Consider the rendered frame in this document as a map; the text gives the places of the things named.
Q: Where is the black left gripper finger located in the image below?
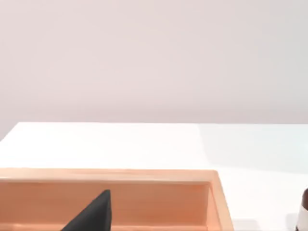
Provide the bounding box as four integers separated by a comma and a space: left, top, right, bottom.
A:
60, 189, 114, 231

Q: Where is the shallow salmon-coloured box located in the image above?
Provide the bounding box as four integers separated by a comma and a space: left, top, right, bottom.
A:
0, 167, 234, 231

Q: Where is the brown bottle with white label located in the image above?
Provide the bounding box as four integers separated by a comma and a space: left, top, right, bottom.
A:
295, 187, 308, 231

